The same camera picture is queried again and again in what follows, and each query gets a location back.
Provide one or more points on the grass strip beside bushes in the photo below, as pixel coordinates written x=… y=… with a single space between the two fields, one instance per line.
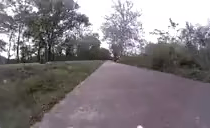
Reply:
x=139 y=61

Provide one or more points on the grey asphalt path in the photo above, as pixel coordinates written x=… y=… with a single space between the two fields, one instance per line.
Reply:
x=133 y=96

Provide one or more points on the robot's own part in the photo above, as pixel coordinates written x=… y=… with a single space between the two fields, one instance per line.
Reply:
x=139 y=126

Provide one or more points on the row of trees and bushes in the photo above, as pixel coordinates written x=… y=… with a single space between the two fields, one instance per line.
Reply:
x=179 y=50

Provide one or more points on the grass verge with leaves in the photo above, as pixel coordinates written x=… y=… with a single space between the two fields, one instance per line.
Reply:
x=29 y=86

